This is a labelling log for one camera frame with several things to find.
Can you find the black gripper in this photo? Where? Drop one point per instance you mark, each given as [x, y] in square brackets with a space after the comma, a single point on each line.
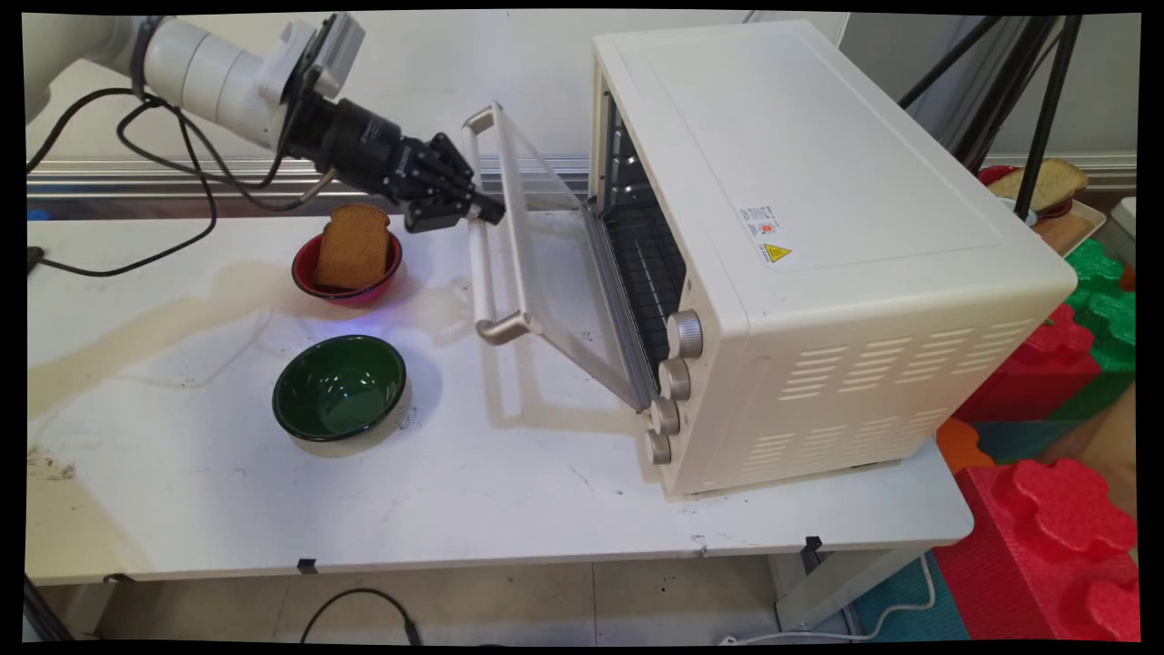
[355, 141]

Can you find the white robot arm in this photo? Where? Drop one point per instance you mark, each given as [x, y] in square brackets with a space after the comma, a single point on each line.
[200, 73]

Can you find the brown bread slice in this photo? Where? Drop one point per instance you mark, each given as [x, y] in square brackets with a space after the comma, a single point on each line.
[353, 244]

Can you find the red bowl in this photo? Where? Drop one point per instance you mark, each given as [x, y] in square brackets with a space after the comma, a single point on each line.
[364, 293]

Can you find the green bowl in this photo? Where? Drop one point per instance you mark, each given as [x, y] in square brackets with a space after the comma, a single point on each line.
[338, 389]

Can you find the beige oven knob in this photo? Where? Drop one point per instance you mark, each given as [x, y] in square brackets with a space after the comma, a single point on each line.
[664, 416]
[657, 447]
[685, 334]
[674, 378]

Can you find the cream toaster oven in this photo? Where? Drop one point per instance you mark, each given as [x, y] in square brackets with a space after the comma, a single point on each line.
[818, 182]

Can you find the black table clip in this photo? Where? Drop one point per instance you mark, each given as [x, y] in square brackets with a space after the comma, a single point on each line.
[307, 565]
[811, 546]

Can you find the white table leg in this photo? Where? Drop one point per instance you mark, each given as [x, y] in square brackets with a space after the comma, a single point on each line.
[837, 582]

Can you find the red plate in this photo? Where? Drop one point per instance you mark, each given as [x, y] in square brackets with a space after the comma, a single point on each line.
[996, 173]

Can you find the orange foam piece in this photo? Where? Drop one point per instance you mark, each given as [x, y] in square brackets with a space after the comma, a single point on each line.
[962, 444]

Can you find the light toast slice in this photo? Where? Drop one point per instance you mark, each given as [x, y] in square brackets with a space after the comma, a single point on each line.
[1046, 180]

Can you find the black tripod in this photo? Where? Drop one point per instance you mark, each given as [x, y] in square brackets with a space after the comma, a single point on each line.
[1046, 100]

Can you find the small red foam block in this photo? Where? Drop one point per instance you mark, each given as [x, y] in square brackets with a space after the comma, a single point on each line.
[1037, 373]

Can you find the blue floor mat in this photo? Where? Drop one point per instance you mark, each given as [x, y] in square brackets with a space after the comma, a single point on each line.
[909, 605]

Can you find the beige tray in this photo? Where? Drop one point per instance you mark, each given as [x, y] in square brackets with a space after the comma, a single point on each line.
[1073, 232]

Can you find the green foam block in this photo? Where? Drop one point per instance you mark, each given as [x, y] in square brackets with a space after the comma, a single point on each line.
[1105, 305]

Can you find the large red foam block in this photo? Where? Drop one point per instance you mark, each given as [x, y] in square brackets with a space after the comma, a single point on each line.
[1037, 546]

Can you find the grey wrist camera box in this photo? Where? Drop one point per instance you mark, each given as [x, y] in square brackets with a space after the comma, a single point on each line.
[332, 45]

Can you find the aluminium rail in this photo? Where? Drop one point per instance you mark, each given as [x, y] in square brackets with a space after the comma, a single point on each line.
[182, 177]

